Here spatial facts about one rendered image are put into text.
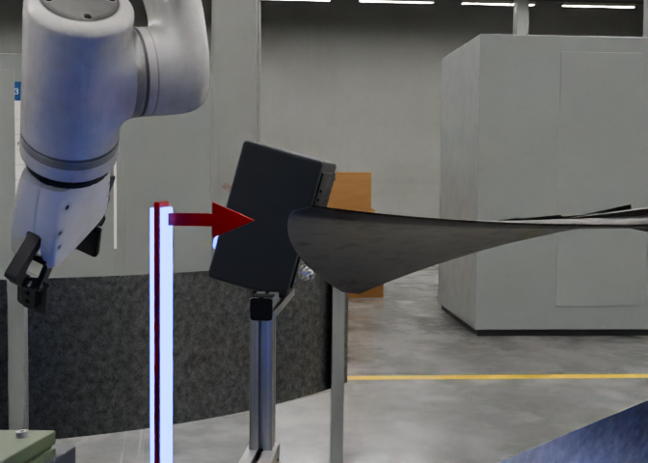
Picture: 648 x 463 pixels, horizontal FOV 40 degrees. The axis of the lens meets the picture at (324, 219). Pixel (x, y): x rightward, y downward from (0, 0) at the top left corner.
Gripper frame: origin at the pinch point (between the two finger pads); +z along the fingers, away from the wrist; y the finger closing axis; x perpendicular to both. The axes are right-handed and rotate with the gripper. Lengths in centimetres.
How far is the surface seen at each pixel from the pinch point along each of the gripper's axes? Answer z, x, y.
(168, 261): -25.9, 16.9, 15.5
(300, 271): 15.3, 18.9, -29.4
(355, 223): -36.3, 27.7, 16.0
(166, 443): -17.2, 21.8, 22.4
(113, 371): 119, -24, -71
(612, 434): -28, 47, 15
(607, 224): -40, 41, 11
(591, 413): 266, 149, -272
